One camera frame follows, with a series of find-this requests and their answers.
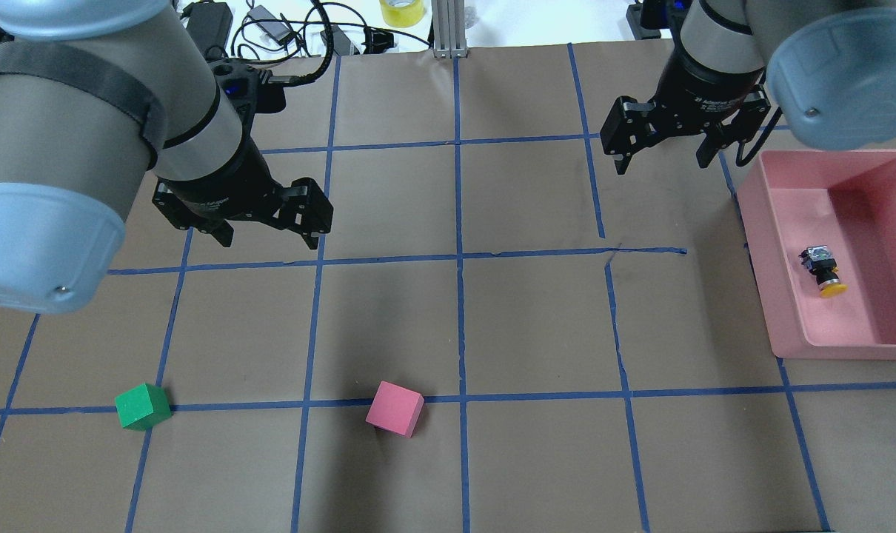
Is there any aluminium frame post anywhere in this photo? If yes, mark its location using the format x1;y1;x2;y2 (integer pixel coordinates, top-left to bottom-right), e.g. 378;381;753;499
431;0;469;58

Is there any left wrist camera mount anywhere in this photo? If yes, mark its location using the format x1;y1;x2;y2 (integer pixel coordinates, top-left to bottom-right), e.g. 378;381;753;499
209;58;287;124

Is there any yellow tape roll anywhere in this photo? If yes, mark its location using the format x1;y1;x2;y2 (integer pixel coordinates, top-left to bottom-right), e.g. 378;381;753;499
379;0;425;28

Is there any pink plastic bin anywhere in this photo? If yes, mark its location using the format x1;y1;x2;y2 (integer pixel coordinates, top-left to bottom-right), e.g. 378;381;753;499
737;150;896;361

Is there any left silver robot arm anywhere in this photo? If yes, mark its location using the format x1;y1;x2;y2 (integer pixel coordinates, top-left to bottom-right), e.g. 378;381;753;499
0;1;334;314

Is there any black power adapter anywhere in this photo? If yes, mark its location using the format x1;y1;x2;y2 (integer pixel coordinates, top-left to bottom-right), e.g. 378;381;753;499
181;1;233;61

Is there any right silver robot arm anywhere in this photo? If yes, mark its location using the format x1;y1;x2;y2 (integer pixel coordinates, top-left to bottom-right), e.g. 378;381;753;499
600;1;896;173

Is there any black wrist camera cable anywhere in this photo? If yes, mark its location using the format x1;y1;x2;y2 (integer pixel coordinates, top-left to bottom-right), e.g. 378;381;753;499
267;0;338;88

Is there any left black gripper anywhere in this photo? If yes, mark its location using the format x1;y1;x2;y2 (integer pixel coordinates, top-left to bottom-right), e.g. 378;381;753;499
151;136;334;249

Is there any pink cube near left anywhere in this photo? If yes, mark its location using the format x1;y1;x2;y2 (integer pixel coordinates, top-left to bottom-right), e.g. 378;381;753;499
364;381;425;438

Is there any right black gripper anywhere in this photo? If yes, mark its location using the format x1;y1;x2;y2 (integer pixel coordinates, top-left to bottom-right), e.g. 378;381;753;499
600;56;773;175

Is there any green cube near left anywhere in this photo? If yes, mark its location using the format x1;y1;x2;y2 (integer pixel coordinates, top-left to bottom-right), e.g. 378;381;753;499
114;383;173;432

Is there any yellow push button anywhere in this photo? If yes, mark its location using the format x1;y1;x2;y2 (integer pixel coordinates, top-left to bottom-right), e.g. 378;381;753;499
799;245;848;299

